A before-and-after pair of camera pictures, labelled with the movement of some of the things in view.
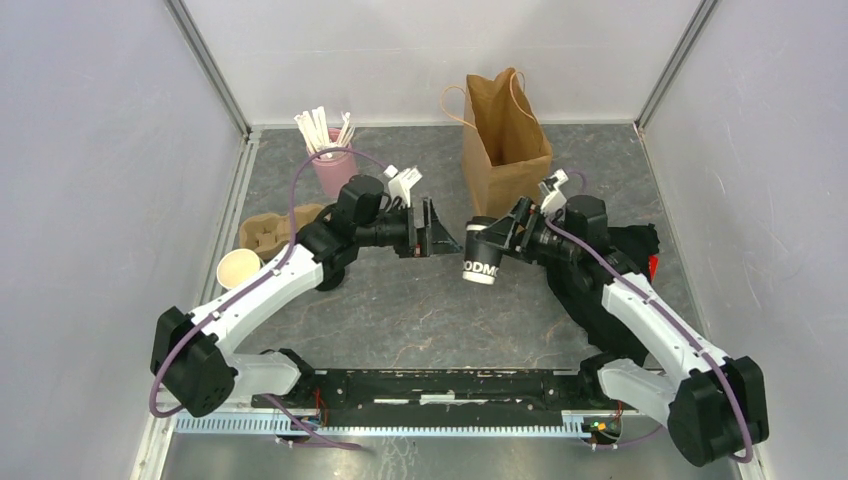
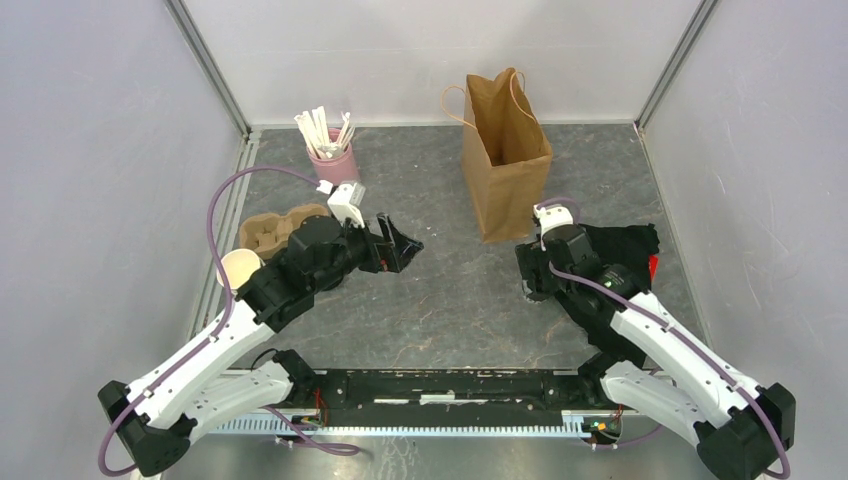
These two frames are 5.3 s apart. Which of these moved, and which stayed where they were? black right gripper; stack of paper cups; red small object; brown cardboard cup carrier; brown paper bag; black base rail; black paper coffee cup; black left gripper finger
Moved: black paper coffee cup; black left gripper finger; black right gripper
Stayed: red small object; brown cardboard cup carrier; black base rail; stack of paper cups; brown paper bag
